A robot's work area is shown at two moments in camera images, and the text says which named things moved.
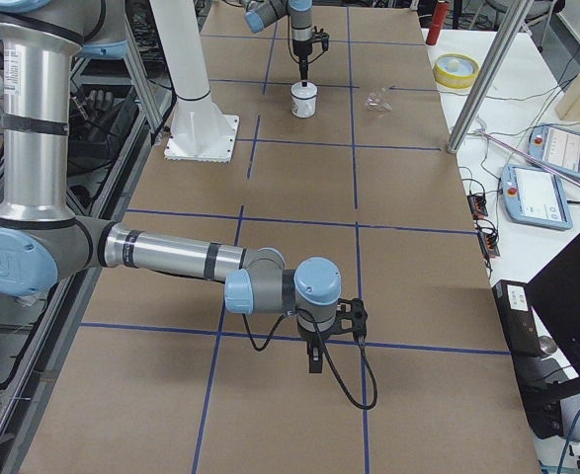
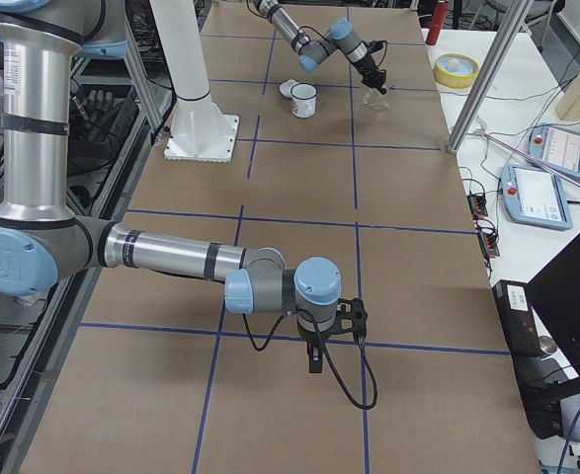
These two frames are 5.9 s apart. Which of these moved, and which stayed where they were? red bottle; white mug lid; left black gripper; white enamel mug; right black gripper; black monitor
Moved: white mug lid; left black gripper
Stayed: right black gripper; black monitor; white enamel mug; red bottle
